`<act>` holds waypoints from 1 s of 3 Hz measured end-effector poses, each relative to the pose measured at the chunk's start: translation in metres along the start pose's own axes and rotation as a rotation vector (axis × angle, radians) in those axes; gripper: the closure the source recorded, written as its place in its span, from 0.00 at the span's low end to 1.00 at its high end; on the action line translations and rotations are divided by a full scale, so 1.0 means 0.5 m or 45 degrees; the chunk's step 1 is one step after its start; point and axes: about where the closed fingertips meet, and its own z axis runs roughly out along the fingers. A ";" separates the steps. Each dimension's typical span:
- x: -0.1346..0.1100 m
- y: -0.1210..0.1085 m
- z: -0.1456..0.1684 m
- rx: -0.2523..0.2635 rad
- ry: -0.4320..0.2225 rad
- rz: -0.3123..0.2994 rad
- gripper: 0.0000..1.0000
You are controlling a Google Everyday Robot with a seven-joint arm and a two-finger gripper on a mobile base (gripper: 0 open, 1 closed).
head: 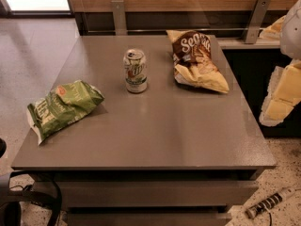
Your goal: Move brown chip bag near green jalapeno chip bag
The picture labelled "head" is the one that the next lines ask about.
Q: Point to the brown multigrain chip bag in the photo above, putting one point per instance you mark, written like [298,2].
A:
[192,58]

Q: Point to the right metal bracket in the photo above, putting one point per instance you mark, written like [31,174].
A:
[254,25]

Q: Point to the left metal bracket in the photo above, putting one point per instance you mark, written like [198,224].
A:
[119,17]

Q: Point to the green jalapeno chip bag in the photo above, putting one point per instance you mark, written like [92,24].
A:
[61,107]

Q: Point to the grey drawer cabinet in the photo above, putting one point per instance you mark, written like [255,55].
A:
[168,156]

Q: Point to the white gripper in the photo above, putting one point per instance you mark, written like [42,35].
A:
[292,32]

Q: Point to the black chair base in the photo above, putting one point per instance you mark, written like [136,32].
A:
[10,209]

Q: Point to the metal bracket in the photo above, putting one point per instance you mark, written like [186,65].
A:
[254,25]
[119,17]

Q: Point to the white power strip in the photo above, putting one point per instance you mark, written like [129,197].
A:
[270,202]

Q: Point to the white soda can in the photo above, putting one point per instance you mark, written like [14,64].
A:
[135,65]

